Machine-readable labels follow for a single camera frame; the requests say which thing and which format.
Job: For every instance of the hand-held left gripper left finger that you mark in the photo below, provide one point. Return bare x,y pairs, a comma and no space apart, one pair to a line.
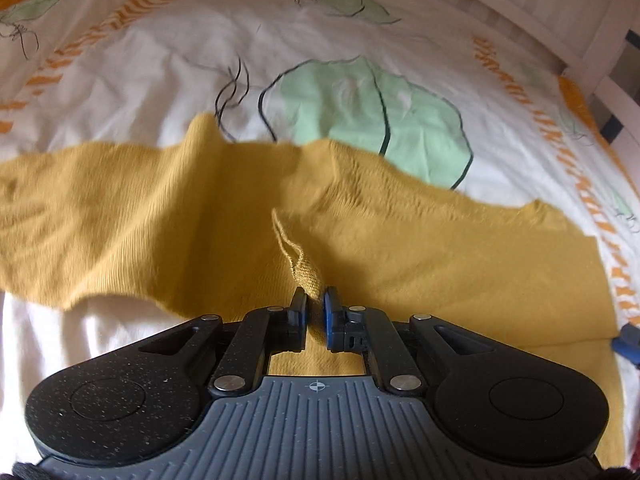
300,316

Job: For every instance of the white leaf-print bed cover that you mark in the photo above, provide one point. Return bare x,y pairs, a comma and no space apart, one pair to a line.
150,60

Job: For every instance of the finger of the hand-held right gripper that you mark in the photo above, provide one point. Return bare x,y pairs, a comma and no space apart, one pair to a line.
628,344

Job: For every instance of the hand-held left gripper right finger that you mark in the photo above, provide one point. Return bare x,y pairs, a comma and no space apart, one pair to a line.
330,316

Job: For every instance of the mustard yellow knit garment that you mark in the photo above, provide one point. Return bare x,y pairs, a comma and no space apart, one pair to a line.
150,220

